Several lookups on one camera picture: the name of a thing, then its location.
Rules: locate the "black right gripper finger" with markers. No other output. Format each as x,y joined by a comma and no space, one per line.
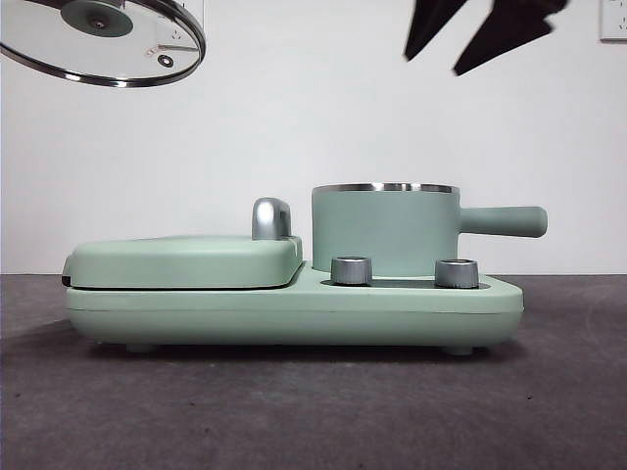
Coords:
514,24
431,19

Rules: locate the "glass lid with green knob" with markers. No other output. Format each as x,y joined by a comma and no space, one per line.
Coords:
100,19

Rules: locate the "mint green steamer pot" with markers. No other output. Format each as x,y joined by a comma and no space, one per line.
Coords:
382,225

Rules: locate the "silver control knob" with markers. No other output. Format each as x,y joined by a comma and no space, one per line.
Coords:
456,274
351,270

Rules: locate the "mint green breakfast machine base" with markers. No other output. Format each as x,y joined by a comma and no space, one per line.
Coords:
294,318

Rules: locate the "white wall socket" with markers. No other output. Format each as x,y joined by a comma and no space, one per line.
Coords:
614,19
198,6

